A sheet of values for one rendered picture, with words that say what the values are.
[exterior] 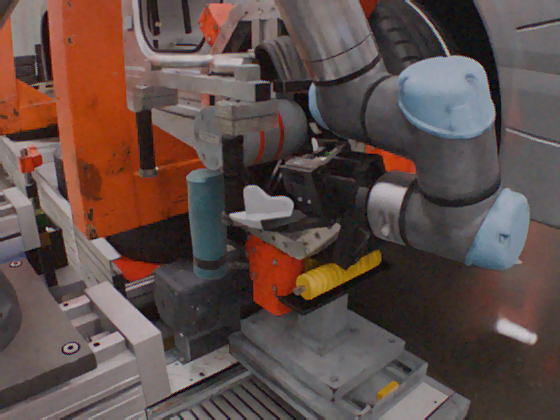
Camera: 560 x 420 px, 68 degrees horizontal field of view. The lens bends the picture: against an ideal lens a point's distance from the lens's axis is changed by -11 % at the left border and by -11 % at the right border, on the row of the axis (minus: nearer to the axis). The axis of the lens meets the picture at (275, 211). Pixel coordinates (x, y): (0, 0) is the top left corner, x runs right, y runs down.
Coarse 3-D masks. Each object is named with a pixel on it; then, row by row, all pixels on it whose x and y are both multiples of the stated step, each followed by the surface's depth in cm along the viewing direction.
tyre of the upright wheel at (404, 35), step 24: (264, 0) 100; (384, 0) 84; (408, 0) 90; (384, 24) 78; (408, 24) 81; (432, 24) 87; (384, 48) 79; (408, 48) 78; (432, 48) 83; (456, 48) 89; (336, 240) 102; (384, 240) 92
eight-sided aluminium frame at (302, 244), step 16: (272, 0) 86; (240, 16) 95; (256, 16) 91; (272, 16) 87; (224, 32) 101; (240, 32) 103; (224, 48) 103; (240, 48) 106; (208, 96) 113; (352, 144) 80; (336, 224) 88; (272, 240) 106; (288, 240) 101; (304, 240) 97; (320, 240) 93; (304, 256) 98
